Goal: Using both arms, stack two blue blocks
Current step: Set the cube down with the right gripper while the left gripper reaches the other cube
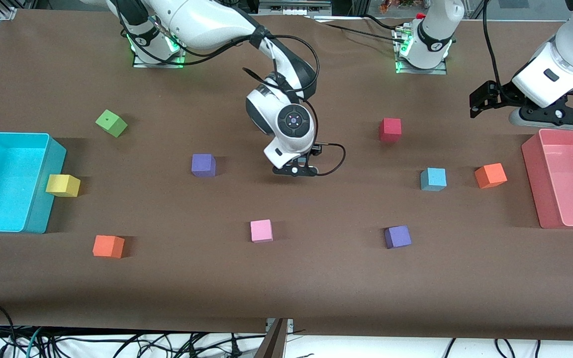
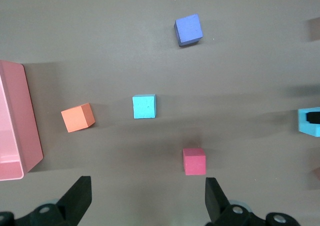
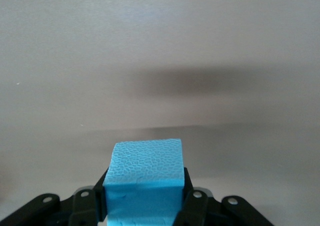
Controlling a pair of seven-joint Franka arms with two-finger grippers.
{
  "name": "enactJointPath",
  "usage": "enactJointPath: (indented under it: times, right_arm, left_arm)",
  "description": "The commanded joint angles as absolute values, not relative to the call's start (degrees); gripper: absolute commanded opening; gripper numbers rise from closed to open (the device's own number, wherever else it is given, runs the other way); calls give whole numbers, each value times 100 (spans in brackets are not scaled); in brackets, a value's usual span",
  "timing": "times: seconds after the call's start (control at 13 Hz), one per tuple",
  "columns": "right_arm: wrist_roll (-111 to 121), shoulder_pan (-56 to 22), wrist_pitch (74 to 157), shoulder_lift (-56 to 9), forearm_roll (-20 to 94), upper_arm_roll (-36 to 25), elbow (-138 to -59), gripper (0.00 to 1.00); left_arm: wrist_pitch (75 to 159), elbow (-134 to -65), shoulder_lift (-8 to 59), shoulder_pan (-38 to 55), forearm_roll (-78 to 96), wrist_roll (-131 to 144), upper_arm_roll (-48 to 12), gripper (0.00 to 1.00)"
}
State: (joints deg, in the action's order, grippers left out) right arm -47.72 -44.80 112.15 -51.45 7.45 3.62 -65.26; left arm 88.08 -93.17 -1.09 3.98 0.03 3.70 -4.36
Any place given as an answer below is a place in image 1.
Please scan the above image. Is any grey metal frame piece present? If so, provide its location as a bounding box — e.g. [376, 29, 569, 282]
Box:
[258, 0, 332, 16]

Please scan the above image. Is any orange background clutter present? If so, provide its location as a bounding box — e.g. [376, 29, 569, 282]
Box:
[379, 0, 429, 14]

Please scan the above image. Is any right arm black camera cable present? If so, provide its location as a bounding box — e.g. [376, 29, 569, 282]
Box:
[115, 0, 348, 176]

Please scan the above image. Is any brown table cover sheet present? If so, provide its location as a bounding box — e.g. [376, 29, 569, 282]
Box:
[0, 9, 573, 344]

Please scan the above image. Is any long black table cable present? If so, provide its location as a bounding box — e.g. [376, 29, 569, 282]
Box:
[311, 19, 401, 40]

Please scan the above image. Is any light blue foam cube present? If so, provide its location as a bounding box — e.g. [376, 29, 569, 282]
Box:
[420, 167, 447, 192]

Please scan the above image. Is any pink foam cube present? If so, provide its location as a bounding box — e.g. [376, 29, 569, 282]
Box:
[250, 219, 274, 244]

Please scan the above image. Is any pink plastic bin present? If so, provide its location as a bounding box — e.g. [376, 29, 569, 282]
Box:
[521, 128, 573, 230]

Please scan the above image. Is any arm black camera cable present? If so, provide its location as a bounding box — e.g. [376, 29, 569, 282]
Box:
[482, 0, 505, 86]
[115, 0, 348, 176]

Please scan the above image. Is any purple foam cube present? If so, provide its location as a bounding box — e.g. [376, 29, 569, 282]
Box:
[191, 153, 216, 178]
[384, 225, 412, 250]

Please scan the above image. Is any orange foam cube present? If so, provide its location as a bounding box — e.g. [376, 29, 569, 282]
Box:
[474, 163, 508, 189]
[92, 235, 125, 259]

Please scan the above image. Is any green foam cube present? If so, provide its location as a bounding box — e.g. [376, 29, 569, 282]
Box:
[95, 109, 129, 138]

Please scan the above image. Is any yellow foam cube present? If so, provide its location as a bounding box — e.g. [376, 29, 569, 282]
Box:
[45, 174, 81, 198]

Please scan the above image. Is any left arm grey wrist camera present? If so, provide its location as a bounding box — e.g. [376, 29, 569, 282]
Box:
[509, 97, 573, 131]

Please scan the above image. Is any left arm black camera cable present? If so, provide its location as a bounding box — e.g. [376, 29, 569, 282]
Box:
[482, 0, 505, 86]

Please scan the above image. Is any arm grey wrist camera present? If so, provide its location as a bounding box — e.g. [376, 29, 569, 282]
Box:
[273, 162, 320, 178]
[509, 97, 573, 131]

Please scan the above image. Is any dark metal post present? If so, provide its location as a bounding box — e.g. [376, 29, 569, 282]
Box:
[253, 318, 288, 358]

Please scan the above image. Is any red foam cube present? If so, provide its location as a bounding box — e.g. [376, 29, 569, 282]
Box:
[379, 117, 402, 143]

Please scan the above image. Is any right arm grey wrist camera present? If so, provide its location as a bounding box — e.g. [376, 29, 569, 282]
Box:
[273, 162, 320, 178]

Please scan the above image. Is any teal floor cable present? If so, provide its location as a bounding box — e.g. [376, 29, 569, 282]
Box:
[24, 327, 44, 358]

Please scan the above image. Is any silver table edge bracket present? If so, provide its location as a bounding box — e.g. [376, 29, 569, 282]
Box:
[266, 318, 294, 333]

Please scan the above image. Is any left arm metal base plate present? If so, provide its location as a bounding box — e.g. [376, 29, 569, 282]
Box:
[394, 25, 448, 75]

